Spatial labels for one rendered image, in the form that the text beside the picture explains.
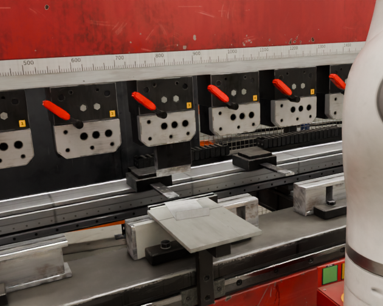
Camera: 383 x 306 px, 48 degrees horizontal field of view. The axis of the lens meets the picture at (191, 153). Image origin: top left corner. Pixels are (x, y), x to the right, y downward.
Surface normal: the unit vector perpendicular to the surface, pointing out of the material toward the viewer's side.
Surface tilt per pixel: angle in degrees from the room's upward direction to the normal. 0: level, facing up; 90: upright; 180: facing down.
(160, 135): 90
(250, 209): 90
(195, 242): 0
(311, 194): 90
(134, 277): 0
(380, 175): 129
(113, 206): 90
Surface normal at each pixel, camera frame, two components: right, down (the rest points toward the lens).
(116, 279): -0.05, -0.97
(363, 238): -0.93, 0.13
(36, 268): 0.43, 0.19
